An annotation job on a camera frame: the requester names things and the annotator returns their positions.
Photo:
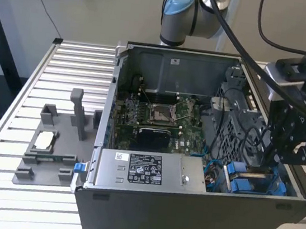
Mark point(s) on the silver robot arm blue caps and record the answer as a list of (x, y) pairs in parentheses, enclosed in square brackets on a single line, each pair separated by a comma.
[(176, 24)]

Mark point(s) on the disk bay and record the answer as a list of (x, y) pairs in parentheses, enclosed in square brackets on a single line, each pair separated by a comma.
[(256, 186)]

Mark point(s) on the blue disk carrier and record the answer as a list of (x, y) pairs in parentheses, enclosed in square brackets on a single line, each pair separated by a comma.
[(241, 186)]

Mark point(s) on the grey metal drive cage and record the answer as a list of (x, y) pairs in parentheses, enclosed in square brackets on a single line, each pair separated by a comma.
[(236, 103)]

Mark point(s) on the green motherboard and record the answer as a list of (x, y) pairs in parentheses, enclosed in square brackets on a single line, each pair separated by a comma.
[(186, 141)]

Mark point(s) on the CPU socket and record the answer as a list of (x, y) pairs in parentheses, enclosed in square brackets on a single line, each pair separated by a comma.
[(161, 113)]

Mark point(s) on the RAM slots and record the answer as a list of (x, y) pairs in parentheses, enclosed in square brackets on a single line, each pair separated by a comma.
[(158, 96)]

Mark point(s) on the black graphics card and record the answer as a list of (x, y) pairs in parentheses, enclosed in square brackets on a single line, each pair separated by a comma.
[(152, 138)]

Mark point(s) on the black open PC case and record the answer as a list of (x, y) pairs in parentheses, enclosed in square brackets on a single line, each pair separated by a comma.
[(156, 219)]

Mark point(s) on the silver power supply unit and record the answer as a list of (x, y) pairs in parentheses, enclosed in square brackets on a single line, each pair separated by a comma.
[(111, 171)]

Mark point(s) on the blue case latch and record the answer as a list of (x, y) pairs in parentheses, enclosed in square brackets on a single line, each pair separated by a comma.
[(79, 167)]

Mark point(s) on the grey parts rack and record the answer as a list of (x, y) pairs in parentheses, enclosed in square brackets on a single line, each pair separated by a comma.
[(62, 142)]

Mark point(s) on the green RAM stick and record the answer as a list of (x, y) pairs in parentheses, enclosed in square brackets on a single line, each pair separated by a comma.
[(51, 159)]

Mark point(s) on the silver CPU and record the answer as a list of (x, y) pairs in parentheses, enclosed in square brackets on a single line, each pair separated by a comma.
[(44, 140)]

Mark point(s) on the black table corner cap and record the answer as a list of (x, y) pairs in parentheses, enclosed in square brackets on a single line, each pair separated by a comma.
[(57, 41)]

